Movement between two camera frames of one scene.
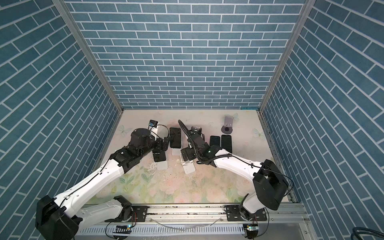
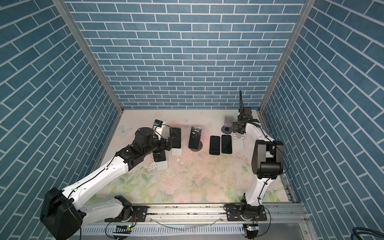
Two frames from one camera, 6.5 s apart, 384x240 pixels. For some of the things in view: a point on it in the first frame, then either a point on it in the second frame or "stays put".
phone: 226,142 stays put
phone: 214,140 stays put
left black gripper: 159,147 stays put
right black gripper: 188,150 to 235,127
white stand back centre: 176,151 stays put
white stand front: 187,155 to 238,142
